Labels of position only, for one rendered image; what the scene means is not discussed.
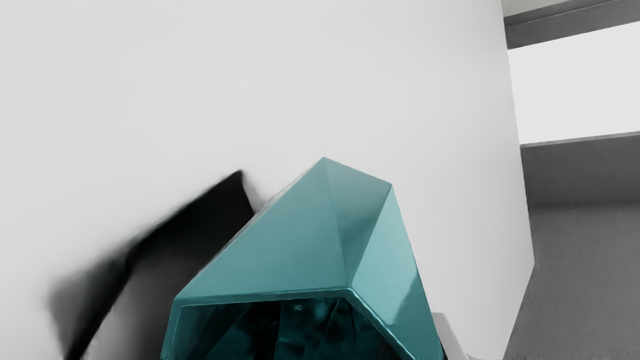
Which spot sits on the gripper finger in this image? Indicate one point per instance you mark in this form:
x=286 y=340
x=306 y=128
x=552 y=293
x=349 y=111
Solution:
x=450 y=345

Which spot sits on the teal faceted mug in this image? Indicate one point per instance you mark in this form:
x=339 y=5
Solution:
x=310 y=240

